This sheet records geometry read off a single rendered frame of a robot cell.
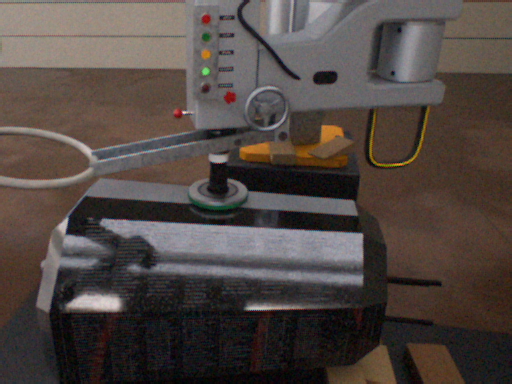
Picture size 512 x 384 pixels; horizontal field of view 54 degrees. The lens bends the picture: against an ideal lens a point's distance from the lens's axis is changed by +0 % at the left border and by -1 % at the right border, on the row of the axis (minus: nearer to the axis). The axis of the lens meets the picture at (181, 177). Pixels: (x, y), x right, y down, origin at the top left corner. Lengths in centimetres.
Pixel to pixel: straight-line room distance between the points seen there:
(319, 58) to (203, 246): 71
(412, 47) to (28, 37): 718
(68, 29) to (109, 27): 66
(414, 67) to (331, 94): 29
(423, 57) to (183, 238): 98
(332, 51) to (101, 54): 662
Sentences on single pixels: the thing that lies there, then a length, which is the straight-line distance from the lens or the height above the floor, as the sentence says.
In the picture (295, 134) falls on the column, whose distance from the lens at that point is 241.
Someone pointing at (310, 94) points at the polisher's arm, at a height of 121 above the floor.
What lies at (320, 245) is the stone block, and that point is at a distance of 166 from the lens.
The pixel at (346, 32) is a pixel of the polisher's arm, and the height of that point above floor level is 140.
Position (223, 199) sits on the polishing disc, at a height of 84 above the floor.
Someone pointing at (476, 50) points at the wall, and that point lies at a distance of 842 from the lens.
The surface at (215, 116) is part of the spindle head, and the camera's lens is 160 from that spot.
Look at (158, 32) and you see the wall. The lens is 783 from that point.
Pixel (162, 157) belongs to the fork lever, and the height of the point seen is 100.
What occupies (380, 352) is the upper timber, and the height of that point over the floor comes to 21.
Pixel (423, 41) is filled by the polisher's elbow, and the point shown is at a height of 136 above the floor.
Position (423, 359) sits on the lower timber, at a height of 9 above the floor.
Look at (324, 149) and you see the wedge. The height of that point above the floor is 80.
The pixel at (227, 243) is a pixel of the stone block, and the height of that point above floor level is 76.
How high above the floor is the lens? 163
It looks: 24 degrees down
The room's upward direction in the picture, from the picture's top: 1 degrees counter-clockwise
